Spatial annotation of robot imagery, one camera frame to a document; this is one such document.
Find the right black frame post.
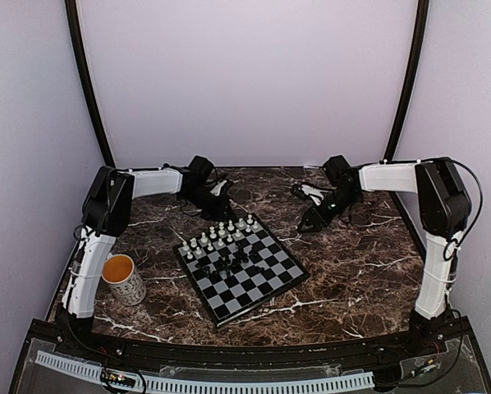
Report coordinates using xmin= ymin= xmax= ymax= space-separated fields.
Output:
xmin=383 ymin=0 xmax=431 ymax=162

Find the pile of black pieces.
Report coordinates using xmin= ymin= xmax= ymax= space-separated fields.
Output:
xmin=186 ymin=241 xmax=266 ymax=280

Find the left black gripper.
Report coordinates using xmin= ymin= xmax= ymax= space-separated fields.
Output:
xmin=181 ymin=186 xmax=237 ymax=222

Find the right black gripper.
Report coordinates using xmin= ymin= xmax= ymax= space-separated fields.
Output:
xmin=298 ymin=187 xmax=362 ymax=233

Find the black grey chess board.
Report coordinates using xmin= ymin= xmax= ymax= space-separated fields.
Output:
xmin=172 ymin=213 xmax=310 ymax=328

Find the patterned mug with yellow interior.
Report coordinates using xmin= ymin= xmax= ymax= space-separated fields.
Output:
xmin=101 ymin=254 xmax=147 ymax=306

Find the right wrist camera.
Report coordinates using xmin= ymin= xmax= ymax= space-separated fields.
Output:
xmin=291 ymin=183 xmax=324 ymax=205

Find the white slotted cable duct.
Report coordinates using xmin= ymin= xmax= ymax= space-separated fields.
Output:
xmin=34 ymin=350 xmax=374 ymax=393

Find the left black frame post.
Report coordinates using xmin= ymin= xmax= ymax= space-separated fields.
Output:
xmin=64 ymin=0 xmax=115 ymax=167

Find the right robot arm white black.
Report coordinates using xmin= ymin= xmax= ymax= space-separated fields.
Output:
xmin=291 ymin=155 xmax=480 ymax=320

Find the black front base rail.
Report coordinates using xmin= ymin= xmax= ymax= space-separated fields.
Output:
xmin=27 ymin=315 xmax=472 ymax=374

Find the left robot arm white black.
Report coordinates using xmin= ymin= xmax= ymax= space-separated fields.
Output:
xmin=62 ymin=156 xmax=236 ymax=319

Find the black frame post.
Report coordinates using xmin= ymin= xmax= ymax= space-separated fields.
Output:
xmin=64 ymin=0 xmax=115 ymax=167
xmin=383 ymin=0 xmax=431 ymax=162

